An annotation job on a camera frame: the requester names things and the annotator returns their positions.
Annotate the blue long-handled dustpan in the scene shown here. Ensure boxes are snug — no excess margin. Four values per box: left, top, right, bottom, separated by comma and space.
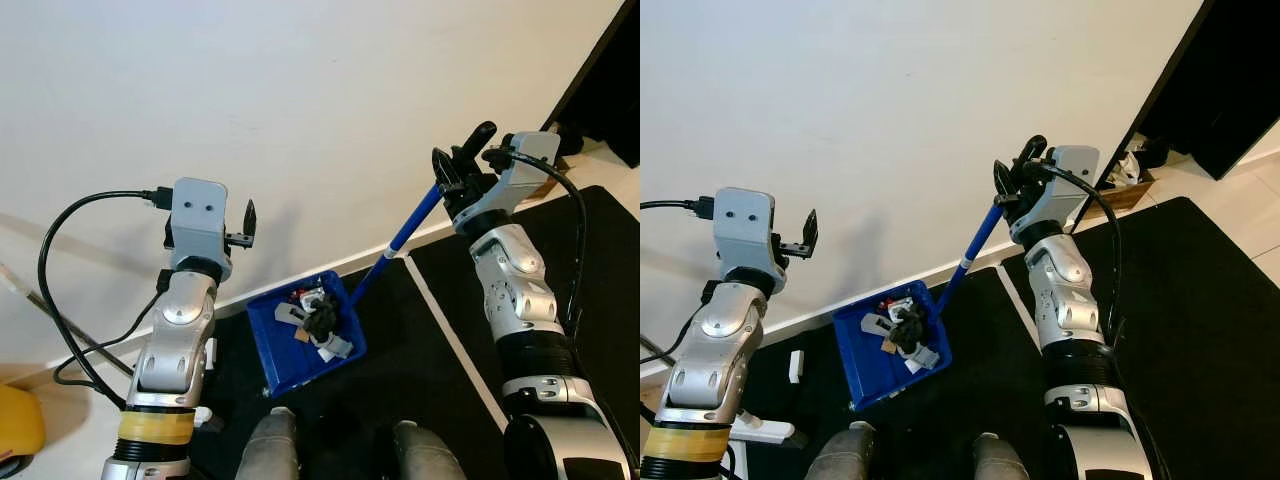
244, 120, 499, 399
831, 134, 1050, 414

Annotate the white broom with black pole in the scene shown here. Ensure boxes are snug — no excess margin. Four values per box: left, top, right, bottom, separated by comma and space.
728, 417, 802, 449
0, 262, 225, 434

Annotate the black floor mat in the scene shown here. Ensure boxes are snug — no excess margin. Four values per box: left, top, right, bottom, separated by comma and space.
740, 265, 1063, 480
183, 257, 513, 480
408, 184, 641, 480
997, 196, 1280, 480

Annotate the black crumpled cloth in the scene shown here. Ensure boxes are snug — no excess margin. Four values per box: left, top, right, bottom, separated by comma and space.
303, 297, 347, 342
890, 306, 932, 352

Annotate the grey robot right leg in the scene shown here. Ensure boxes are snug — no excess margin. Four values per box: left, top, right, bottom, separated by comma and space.
391, 419, 468, 480
971, 432, 1032, 480

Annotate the yellow wheeled bin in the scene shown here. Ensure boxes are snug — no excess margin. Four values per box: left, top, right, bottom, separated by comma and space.
0, 385, 47, 479

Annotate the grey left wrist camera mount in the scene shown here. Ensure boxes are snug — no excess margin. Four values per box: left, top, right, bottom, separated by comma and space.
712, 186, 788, 293
164, 177, 232, 273

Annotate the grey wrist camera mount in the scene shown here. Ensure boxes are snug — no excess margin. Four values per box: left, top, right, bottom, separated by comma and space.
488, 130, 564, 203
164, 177, 232, 273
712, 186, 788, 293
1038, 144, 1102, 229

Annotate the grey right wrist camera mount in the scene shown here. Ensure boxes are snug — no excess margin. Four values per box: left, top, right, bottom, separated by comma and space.
1038, 144, 1102, 229
488, 130, 564, 203

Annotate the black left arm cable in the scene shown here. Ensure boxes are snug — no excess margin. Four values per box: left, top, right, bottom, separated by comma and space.
36, 189, 177, 413
640, 196, 717, 369

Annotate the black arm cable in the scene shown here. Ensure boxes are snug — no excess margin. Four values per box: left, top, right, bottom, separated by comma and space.
1028, 158, 1133, 346
484, 148, 593, 336
640, 196, 717, 369
36, 189, 177, 413

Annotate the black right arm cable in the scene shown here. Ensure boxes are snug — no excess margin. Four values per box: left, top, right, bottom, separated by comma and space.
484, 148, 593, 336
1028, 158, 1133, 346

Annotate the black wall end trim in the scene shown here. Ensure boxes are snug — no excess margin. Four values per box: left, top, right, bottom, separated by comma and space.
540, 0, 633, 131
1095, 0, 1223, 193

